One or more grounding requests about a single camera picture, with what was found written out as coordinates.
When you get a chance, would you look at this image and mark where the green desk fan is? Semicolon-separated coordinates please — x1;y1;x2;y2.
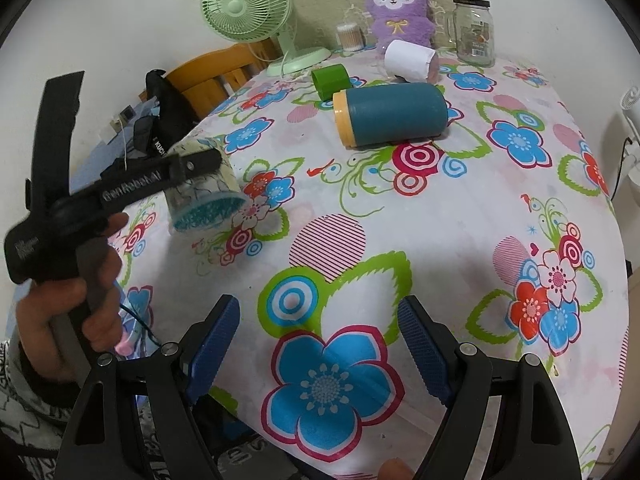
201;0;331;79

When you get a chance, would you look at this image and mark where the black bag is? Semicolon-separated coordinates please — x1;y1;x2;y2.
132;69;197;162

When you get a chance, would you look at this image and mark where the wooden chair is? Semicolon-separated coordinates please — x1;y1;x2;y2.
164;38;281;122

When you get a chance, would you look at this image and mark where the white cup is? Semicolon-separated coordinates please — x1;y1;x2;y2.
383;39;441;84

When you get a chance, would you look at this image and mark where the purple plush toy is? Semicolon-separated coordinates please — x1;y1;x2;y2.
363;0;435;51

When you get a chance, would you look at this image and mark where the blue cup with yellow rim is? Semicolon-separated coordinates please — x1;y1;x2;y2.
332;82;450;150

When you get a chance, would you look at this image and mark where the glass jar with handle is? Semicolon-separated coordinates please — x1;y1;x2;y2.
446;0;496;69

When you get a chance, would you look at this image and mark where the person's left hand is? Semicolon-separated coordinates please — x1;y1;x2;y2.
14;211;131;384

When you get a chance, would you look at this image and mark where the white appliance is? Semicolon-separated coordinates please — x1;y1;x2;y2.
607;85;640;202

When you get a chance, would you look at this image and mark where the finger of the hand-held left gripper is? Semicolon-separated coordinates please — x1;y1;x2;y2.
164;148;225;184
26;71;87;222

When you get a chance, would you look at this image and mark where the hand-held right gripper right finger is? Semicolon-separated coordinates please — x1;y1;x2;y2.
397;295;584;480

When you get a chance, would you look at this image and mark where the person's left forearm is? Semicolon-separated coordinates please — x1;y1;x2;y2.
0;337;81;480

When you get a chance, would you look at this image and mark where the cotton swab container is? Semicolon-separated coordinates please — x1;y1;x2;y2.
335;22;368;53

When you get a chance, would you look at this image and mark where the green cup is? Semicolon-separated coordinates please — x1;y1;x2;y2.
310;63;351;101

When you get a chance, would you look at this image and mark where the floral tablecloth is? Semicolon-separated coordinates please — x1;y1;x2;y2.
107;47;632;480

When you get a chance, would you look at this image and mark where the patterned cup with teal inside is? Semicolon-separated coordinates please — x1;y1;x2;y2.
164;137;253;235

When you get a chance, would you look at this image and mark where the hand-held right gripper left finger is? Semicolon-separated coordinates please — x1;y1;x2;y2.
60;295;241;480

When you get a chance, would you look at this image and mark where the black cable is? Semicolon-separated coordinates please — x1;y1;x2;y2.
118;303;164;347

